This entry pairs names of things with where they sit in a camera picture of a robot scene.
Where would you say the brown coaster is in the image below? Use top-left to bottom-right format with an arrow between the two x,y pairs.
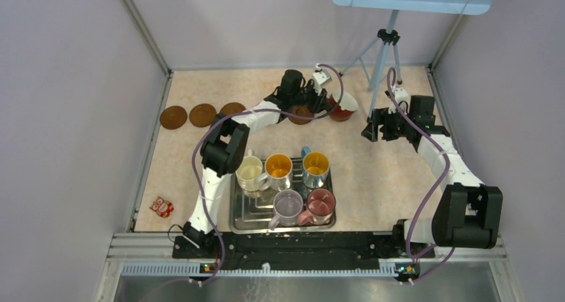
220,102 -> 246,115
189,103 -> 217,127
288,105 -> 314,125
159,105 -> 188,130

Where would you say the white red-bottom cup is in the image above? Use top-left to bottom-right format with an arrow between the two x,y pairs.
329,90 -> 358,122

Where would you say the blue butterfly mug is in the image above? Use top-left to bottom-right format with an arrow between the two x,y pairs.
301,147 -> 330,189

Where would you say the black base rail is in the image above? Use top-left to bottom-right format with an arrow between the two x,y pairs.
172,231 -> 436,272

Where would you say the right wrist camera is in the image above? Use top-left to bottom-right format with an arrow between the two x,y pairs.
390,86 -> 410,113

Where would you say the cream mug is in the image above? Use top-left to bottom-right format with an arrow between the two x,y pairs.
235,149 -> 263,192

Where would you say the silver mug orange inside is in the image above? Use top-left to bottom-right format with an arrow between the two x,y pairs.
257,153 -> 293,191

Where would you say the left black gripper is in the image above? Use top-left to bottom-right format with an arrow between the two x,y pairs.
290,80 -> 331,115

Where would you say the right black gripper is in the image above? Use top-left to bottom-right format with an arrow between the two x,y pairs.
362,105 -> 414,142

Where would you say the owl sticker toy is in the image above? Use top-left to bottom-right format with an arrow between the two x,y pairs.
149,196 -> 175,218

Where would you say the lilac mug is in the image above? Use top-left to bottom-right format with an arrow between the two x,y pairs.
268,189 -> 304,230

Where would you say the pink mug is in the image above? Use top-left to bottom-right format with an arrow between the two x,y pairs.
297,188 -> 336,226

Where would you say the steel serving tray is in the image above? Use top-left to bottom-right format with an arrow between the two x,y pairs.
229,157 -> 337,234

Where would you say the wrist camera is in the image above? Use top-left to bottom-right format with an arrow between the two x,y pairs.
312,65 -> 332,91
390,86 -> 410,113

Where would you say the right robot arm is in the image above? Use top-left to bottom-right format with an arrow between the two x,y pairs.
362,95 -> 503,257

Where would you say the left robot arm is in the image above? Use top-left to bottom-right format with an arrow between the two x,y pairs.
181,64 -> 334,258

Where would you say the music stand tripod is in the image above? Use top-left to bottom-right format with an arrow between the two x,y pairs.
339,9 -> 403,112

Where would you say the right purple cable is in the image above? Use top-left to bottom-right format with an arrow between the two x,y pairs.
385,67 -> 456,285

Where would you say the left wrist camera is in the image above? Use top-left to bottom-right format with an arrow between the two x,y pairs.
312,65 -> 332,91

